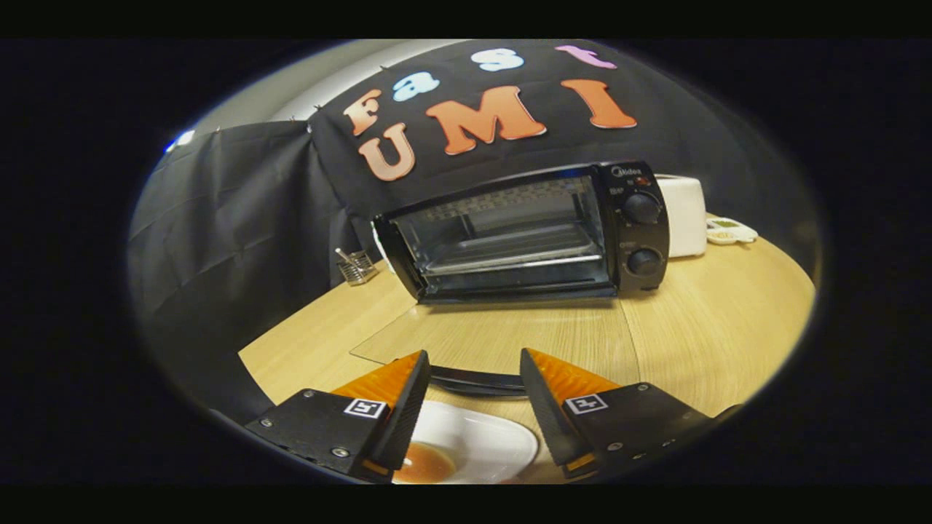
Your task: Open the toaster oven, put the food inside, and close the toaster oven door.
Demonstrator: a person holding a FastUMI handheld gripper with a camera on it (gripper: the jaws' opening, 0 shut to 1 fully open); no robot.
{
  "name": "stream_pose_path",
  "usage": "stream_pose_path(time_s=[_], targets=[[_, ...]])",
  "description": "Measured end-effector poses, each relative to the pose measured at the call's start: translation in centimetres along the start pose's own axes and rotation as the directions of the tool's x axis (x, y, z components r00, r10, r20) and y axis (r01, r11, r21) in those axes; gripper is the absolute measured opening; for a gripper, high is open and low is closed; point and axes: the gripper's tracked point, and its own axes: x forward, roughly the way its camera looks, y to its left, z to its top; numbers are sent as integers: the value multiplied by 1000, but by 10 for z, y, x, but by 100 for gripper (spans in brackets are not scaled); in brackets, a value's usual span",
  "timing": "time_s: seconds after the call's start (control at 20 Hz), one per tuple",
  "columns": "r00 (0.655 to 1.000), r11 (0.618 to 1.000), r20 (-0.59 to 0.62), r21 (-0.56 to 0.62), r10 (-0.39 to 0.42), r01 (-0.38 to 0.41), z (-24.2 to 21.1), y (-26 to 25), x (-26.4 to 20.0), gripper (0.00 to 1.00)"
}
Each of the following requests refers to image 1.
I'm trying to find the metal oven tray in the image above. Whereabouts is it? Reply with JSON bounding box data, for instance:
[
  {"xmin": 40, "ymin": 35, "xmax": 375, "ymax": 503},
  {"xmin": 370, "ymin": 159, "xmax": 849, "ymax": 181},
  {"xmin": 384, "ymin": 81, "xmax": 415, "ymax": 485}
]
[{"xmin": 422, "ymin": 222, "xmax": 607, "ymax": 277}]

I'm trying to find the plain black side cloth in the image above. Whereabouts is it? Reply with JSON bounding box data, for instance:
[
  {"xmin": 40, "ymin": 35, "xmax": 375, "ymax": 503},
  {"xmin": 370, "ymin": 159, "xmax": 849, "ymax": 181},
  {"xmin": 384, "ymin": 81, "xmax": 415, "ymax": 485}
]
[
  {"xmin": 619, "ymin": 47, "xmax": 824, "ymax": 274},
  {"xmin": 130, "ymin": 120, "xmax": 365, "ymax": 423}
]

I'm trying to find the black backdrop cloth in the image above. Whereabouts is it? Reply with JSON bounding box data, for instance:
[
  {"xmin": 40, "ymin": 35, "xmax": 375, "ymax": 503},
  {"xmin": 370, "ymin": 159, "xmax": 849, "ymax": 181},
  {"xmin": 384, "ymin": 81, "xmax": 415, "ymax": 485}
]
[{"xmin": 309, "ymin": 40, "xmax": 729, "ymax": 219}]

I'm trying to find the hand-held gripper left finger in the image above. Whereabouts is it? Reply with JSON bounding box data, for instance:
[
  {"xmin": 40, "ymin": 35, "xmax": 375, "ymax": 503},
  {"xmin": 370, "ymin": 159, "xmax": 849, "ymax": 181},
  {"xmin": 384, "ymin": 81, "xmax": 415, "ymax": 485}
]
[{"xmin": 245, "ymin": 350, "xmax": 432, "ymax": 483}]

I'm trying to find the white plate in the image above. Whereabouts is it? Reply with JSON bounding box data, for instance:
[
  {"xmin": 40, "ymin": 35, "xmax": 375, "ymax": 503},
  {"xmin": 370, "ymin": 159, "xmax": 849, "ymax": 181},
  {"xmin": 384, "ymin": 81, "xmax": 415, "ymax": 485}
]
[{"xmin": 393, "ymin": 400, "xmax": 540, "ymax": 485}]

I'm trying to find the black toaster oven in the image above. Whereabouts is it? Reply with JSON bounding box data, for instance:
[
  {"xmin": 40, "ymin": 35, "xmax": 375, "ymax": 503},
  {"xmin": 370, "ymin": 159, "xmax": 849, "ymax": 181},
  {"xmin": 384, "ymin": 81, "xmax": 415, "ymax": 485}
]
[{"xmin": 349, "ymin": 160, "xmax": 671, "ymax": 397}]

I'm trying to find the wire utensil holder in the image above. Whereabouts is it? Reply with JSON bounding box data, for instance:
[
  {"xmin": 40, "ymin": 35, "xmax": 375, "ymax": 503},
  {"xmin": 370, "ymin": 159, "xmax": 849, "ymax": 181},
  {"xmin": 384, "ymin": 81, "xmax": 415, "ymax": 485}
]
[{"xmin": 334, "ymin": 247, "xmax": 379, "ymax": 286}]

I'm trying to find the white bread toaster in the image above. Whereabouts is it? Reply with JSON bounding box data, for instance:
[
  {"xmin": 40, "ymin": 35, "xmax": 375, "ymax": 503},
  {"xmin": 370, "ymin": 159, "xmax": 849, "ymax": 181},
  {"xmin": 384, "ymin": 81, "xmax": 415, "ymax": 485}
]
[{"xmin": 655, "ymin": 175, "xmax": 708, "ymax": 259}]

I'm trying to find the white divided condiment dish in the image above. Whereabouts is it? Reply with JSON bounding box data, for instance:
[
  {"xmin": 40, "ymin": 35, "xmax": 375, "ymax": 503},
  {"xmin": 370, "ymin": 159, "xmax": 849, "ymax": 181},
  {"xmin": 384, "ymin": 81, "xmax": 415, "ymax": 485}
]
[{"xmin": 705, "ymin": 217, "xmax": 759, "ymax": 246}]

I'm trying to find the small white bottle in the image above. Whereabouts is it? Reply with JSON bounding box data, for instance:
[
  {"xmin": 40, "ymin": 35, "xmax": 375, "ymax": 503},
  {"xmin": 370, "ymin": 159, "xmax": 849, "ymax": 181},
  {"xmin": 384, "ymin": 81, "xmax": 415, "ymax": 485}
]
[{"xmin": 369, "ymin": 221, "xmax": 394, "ymax": 274}]

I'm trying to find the round bread bun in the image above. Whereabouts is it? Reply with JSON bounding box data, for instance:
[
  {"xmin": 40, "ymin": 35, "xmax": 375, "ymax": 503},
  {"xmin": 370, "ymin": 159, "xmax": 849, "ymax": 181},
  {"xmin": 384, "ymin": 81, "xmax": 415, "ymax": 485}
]
[{"xmin": 395, "ymin": 442, "xmax": 457, "ymax": 485}]

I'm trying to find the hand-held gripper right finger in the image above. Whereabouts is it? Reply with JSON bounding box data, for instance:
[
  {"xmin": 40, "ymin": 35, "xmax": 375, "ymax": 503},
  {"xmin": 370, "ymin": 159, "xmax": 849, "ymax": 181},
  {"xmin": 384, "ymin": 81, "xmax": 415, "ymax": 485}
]
[{"xmin": 519, "ymin": 348, "xmax": 718, "ymax": 480}]

